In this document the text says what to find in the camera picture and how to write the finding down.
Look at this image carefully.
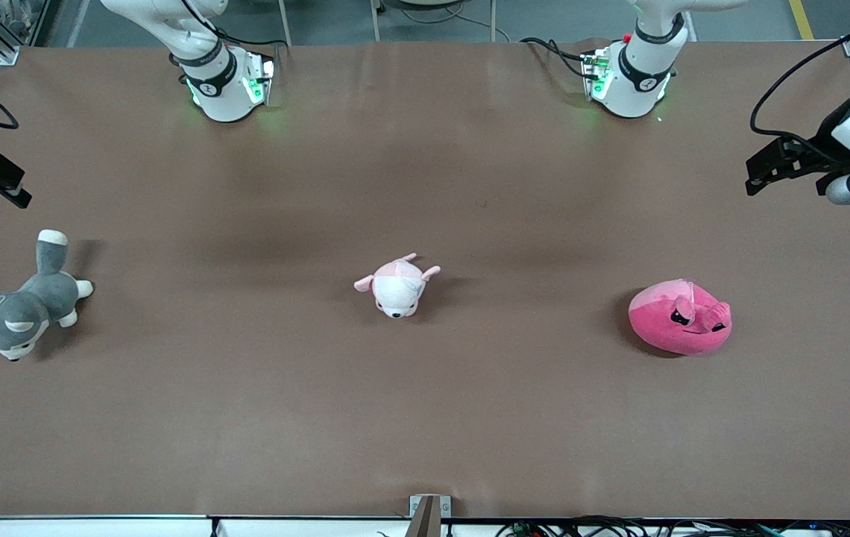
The hot pink plush toy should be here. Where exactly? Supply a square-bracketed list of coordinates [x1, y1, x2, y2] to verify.
[628, 279, 733, 356]

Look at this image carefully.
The grey white husky plush toy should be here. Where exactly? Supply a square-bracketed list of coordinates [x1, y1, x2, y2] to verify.
[0, 230, 94, 362]

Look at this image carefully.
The pale pink white plush toy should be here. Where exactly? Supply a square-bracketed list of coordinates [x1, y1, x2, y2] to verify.
[354, 254, 441, 319]

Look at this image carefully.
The brown paper table cover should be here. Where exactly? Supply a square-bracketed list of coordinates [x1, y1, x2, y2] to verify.
[0, 39, 850, 521]

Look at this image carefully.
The white table edge strip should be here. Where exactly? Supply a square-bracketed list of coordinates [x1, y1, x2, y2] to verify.
[0, 515, 850, 537]

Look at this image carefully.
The left arm base black cable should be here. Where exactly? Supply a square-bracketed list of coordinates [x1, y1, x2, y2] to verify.
[520, 37, 591, 80]

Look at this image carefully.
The arm base black cable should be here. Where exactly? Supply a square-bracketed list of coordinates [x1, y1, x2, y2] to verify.
[520, 37, 591, 80]
[212, 28, 290, 51]

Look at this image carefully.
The right arm base black cable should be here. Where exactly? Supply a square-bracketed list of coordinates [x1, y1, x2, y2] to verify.
[212, 28, 290, 51]

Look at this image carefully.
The tangled black cable bundle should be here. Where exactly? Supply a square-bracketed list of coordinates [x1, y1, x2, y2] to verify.
[496, 515, 850, 537]

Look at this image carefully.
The grey metal camera bracket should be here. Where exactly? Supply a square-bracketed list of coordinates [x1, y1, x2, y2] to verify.
[409, 494, 452, 537]

